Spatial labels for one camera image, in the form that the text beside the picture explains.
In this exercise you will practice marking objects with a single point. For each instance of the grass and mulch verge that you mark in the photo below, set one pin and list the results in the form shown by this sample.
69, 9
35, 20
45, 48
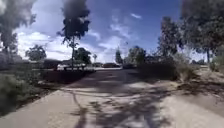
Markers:
16, 90

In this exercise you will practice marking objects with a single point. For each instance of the tall thin-trunked tree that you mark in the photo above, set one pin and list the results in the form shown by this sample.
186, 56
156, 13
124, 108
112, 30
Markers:
74, 25

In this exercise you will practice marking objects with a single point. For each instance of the row of tall trees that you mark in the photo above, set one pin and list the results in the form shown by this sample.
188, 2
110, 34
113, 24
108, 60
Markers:
13, 23

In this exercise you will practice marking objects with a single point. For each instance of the large dark tree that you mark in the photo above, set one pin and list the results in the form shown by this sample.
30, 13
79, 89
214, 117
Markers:
203, 26

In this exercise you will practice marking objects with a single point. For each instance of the pale concrete path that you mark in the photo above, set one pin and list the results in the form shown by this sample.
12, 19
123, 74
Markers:
110, 100

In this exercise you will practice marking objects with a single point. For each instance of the bare dirt verge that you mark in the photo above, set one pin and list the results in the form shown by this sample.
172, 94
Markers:
203, 86

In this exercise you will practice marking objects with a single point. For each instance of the small round tree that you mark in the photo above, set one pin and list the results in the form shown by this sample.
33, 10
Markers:
82, 55
36, 53

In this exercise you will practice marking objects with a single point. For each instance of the row of trees and bushes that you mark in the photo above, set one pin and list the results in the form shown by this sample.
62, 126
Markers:
166, 43

